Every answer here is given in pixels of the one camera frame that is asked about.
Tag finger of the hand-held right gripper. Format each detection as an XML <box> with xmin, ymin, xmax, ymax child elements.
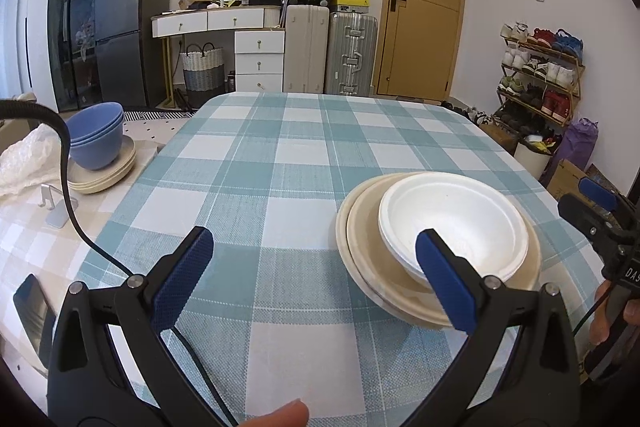
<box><xmin>578</xmin><ymin>177</ymin><xmax>640</xmax><ymax>220</ymax></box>
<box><xmin>557</xmin><ymin>193</ymin><xmax>628</xmax><ymax>258</ymax></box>

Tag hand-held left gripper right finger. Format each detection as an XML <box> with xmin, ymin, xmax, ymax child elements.
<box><xmin>402</xmin><ymin>228</ymin><xmax>583</xmax><ymax>427</ymax></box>

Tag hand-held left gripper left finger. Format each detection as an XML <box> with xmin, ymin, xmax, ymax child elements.
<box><xmin>46</xmin><ymin>226</ymin><xmax>223</xmax><ymax>427</ymax></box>

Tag large cream plate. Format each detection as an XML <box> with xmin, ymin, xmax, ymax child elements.
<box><xmin>335</xmin><ymin>174</ymin><xmax>543</xmax><ymax>333</ymax></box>
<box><xmin>346</xmin><ymin>177</ymin><xmax>542</xmax><ymax>318</ymax></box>
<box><xmin>340</xmin><ymin>176</ymin><xmax>543</xmax><ymax>325</ymax></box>

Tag white bowl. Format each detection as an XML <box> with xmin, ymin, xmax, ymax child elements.
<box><xmin>400</xmin><ymin>232</ymin><xmax>526</xmax><ymax>288</ymax></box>
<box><xmin>378</xmin><ymin>172</ymin><xmax>530</xmax><ymax>283</ymax></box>

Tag person's right hand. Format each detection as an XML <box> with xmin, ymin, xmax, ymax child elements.
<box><xmin>589</xmin><ymin>279</ymin><xmax>640</xmax><ymax>348</ymax></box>

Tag person's left hand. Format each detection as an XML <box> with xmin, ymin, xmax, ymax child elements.
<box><xmin>240</xmin><ymin>399</ymin><xmax>309</xmax><ymax>427</ymax></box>

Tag purple bag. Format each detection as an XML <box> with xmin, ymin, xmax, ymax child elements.
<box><xmin>542</xmin><ymin>117</ymin><xmax>599</xmax><ymax>188</ymax></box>

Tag white trash bin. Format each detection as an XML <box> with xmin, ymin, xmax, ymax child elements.
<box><xmin>514</xmin><ymin>134</ymin><xmax>553</xmax><ymax>180</ymax></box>

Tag small brown cardboard box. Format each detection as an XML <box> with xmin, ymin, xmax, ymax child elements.
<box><xmin>482</xmin><ymin>122</ymin><xmax>518</xmax><ymax>152</ymax></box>

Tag scattered loose sneakers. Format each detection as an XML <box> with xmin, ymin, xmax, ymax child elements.
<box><xmin>440</xmin><ymin>99</ymin><xmax>501</xmax><ymax>128</ymax></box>

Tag silver phone stand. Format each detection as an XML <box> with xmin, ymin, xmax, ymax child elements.
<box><xmin>39</xmin><ymin>184</ymin><xmax>80</xmax><ymax>228</ymax></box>

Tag blue bowl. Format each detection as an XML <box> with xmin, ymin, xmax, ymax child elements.
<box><xmin>68</xmin><ymin>119</ymin><xmax>125</xmax><ymax>171</ymax></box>
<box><xmin>65</xmin><ymin>102</ymin><xmax>124</xmax><ymax>142</ymax></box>
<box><xmin>66</xmin><ymin>114</ymin><xmax>125</xmax><ymax>152</ymax></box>

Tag dotted rug with striped border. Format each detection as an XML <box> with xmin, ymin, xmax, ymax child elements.
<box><xmin>122</xmin><ymin>109</ymin><xmax>201</xmax><ymax>142</ymax></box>

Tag gold metal shoe rack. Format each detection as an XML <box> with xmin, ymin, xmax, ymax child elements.
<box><xmin>495</xmin><ymin>34</ymin><xmax>586</xmax><ymax>128</ymax></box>

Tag beige checked tablecloth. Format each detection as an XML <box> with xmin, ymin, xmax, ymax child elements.
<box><xmin>0</xmin><ymin>142</ymin><xmax>166</xmax><ymax>378</ymax></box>

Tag rows of assorted shoes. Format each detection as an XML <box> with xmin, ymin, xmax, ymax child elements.
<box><xmin>497</xmin><ymin>21</ymin><xmax>586</xmax><ymax>135</ymax></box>

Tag black phone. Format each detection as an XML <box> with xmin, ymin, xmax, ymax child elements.
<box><xmin>12</xmin><ymin>273</ymin><xmax>58</xmax><ymax>370</ymax></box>

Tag white plastic bag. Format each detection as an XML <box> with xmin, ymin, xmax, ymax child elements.
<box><xmin>0</xmin><ymin>124</ymin><xmax>61</xmax><ymax>198</ymax></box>

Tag woven grey white basket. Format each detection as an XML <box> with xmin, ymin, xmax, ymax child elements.
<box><xmin>181</xmin><ymin>42</ymin><xmax>225</xmax><ymax>108</ymax></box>

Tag white drawer unit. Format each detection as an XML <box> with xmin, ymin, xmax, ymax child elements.
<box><xmin>234</xmin><ymin>29</ymin><xmax>286</xmax><ymax>94</ymax></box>

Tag yellow wooden door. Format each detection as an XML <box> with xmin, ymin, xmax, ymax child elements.
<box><xmin>372</xmin><ymin>0</ymin><xmax>468</xmax><ymax>100</ymax></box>

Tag silver suitcase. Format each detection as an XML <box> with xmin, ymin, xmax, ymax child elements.
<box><xmin>325</xmin><ymin>11</ymin><xmax>379</xmax><ymax>98</ymax></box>

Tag white vanity desk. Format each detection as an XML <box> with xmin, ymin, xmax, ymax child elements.
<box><xmin>151</xmin><ymin>6</ymin><xmax>286</xmax><ymax>108</ymax></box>

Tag beige suitcase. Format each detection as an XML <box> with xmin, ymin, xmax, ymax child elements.
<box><xmin>282</xmin><ymin>4</ymin><xmax>331</xmax><ymax>95</ymax></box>

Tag grey fridge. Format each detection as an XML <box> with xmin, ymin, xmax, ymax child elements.
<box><xmin>94</xmin><ymin>0</ymin><xmax>174</xmax><ymax>110</ymax></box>

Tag white wardrobe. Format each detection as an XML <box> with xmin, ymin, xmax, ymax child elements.
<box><xmin>10</xmin><ymin>0</ymin><xmax>61</xmax><ymax>108</ymax></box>

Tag black glass cabinet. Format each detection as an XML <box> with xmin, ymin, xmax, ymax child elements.
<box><xmin>47</xmin><ymin>0</ymin><xmax>113</xmax><ymax>112</ymax></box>

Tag thin black cable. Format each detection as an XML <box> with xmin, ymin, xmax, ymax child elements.
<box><xmin>572</xmin><ymin>294</ymin><xmax>609</xmax><ymax>338</ymax></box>

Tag thick black cable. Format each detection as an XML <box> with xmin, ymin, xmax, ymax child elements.
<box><xmin>0</xmin><ymin>99</ymin><xmax>241</xmax><ymax>427</ymax></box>

